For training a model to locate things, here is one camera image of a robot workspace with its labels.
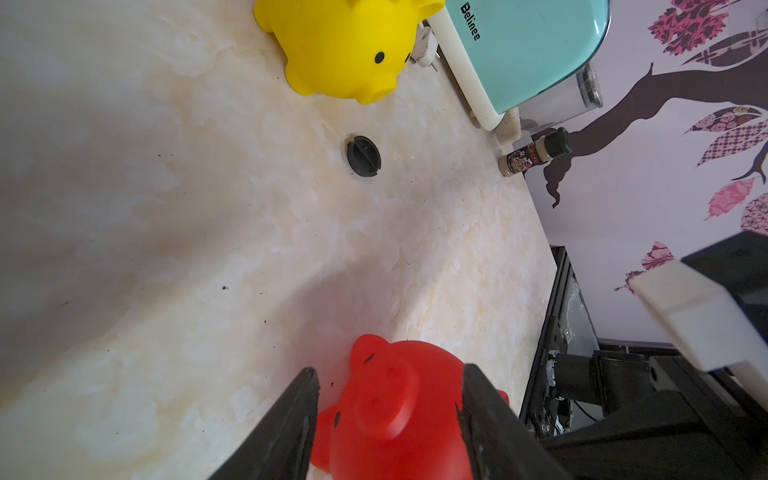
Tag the glass spice jar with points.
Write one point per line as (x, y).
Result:
(540, 152)

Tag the white toaster plug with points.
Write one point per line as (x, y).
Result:
(425, 50)

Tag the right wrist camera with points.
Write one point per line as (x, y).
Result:
(705, 324)

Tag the yellow piggy bank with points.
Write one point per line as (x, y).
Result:
(346, 49)

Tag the mint green toaster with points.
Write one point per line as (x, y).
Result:
(504, 53)

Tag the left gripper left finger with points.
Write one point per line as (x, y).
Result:
(280, 445)

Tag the black plug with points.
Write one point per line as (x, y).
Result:
(363, 156)

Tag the red piggy bank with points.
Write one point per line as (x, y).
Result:
(396, 417)

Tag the black base frame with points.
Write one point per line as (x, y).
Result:
(558, 397)

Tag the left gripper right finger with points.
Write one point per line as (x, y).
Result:
(497, 442)

